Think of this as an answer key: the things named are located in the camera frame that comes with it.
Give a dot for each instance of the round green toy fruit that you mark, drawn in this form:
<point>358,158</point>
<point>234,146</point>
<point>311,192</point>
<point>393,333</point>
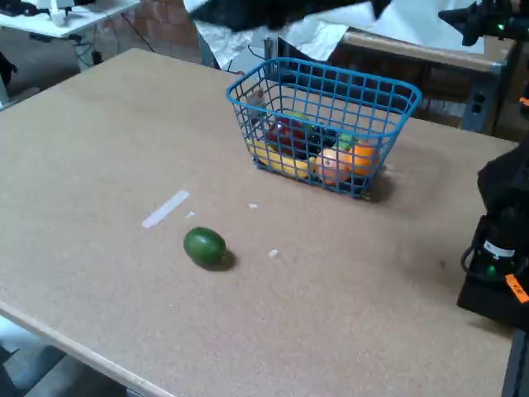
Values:
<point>204,247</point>

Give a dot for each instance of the pale peach toy fruit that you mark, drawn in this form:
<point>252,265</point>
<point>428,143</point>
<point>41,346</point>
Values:
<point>330,167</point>

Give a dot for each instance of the yellow-green toy fruit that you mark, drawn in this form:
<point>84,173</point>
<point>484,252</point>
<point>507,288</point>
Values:
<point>299,116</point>

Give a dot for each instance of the small green leafy toy fruit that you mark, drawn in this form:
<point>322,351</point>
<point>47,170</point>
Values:
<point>346,142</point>

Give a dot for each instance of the white red basket tag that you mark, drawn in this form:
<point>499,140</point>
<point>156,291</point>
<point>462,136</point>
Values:
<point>258,98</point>

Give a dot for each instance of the orange toy fruit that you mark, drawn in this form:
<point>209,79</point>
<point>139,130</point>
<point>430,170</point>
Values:
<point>365,159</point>

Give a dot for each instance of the yellow toy banana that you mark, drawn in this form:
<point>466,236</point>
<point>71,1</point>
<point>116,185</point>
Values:
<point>285,163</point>

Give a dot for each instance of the red toy pomegranate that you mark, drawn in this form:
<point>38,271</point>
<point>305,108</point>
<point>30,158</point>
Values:
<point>287,134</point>

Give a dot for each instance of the black toy grapes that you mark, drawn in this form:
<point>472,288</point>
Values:
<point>318,140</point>

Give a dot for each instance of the long white tape strip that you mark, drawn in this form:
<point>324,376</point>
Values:
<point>165,209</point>

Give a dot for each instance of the white crumpled sheet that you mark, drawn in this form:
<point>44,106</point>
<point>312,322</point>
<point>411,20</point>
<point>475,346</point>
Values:
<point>223,45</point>

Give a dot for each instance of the wooden workbench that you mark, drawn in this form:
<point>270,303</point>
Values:
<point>413,49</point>

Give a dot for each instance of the black power outlet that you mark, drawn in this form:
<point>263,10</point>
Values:
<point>477,103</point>

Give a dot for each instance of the white desk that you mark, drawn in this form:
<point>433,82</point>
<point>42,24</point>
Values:
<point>95,14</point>

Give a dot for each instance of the white object on desk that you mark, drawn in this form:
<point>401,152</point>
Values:
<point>62,14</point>

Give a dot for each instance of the grey metal post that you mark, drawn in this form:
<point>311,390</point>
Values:
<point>271,47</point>

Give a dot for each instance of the black metal frame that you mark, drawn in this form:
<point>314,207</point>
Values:
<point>516,364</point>

